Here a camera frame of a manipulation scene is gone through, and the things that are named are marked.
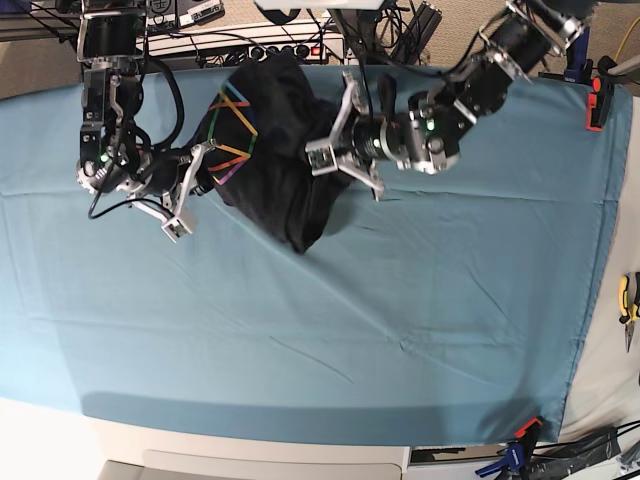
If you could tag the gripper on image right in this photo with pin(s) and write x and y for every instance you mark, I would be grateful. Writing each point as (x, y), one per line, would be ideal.
(360, 138)

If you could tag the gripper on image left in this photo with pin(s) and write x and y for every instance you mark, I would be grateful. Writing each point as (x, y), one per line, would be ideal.
(163, 182)

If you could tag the dark grey T-shirt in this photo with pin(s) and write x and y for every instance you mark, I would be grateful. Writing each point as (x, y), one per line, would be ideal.
(261, 119)

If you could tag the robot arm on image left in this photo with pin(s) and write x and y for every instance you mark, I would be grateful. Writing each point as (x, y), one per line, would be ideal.
(115, 153)

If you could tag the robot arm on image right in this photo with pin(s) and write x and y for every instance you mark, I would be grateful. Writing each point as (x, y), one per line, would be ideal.
(425, 138)

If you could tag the white power strip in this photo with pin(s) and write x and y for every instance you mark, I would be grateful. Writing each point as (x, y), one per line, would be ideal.
(309, 48)

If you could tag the teal table cloth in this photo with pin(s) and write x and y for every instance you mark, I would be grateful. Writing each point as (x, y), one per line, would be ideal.
(451, 312)

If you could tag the orange black clamp top right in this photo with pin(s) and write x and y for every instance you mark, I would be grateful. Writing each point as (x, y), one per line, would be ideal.
(600, 98)

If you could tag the blue orange clamp bottom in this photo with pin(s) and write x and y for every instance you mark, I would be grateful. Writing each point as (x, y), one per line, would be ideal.
(518, 453)

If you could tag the black plastic bag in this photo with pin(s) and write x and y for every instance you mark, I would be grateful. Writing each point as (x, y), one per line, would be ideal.
(561, 462)

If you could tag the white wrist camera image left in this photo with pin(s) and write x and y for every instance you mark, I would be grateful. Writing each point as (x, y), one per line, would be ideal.
(179, 225)

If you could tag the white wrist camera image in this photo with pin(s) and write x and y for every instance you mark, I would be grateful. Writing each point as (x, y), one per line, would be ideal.
(179, 225)
(321, 157)

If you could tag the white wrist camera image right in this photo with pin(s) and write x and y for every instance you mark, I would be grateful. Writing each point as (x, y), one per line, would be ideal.
(321, 157)

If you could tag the yellow handled pliers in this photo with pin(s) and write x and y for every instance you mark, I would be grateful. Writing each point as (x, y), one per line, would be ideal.
(629, 309)

